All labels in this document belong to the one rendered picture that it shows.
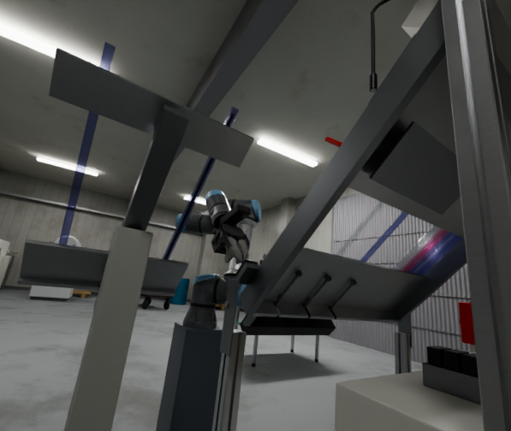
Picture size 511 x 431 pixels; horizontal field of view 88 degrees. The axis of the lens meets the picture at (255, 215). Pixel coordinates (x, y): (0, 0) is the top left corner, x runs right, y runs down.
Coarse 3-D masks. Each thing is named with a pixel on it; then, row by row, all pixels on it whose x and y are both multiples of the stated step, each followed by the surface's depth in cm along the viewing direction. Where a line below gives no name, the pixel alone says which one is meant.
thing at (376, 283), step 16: (304, 256) 65; (320, 256) 67; (336, 256) 70; (288, 272) 67; (304, 272) 69; (320, 272) 71; (336, 272) 74; (352, 272) 76; (368, 272) 79; (384, 272) 82; (400, 272) 86; (304, 288) 73; (336, 288) 79; (352, 288) 82; (368, 288) 85; (384, 288) 89; (400, 288) 93; (416, 288) 97; (320, 304) 82; (336, 304) 85; (352, 304) 88; (368, 304) 92; (384, 304) 96
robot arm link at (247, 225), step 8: (240, 200) 137; (248, 200) 136; (256, 200) 137; (232, 208) 135; (256, 208) 132; (248, 216) 131; (256, 216) 133; (240, 224) 132; (248, 224) 131; (256, 224) 134; (248, 232) 130; (248, 256) 127; (232, 264) 123; (240, 264) 122; (232, 272) 119; (224, 280) 119; (224, 288) 116; (240, 288) 115; (216, 296) 116; (224, 296) 115; (240, 304) 116
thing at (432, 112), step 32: (416, 96) 48; (448, 96) 50; (416, 128) 47; (448, 128) 55; (384, 160) 50; (416, 160) 52; (448, 160) 55; (384, 192) 61; (416, 192) 58; (448, 192) 62; (448, 224) 77
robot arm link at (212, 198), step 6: (210, 192) 95; (216, 192) 95; (222, 192) 97; (210, 198) 93; (216, 198) 92; (222, 198) 92; (210, 204) 91; (216, 204) 89; (228, 204) 91; (210, 210) 90; (210, 216) 96
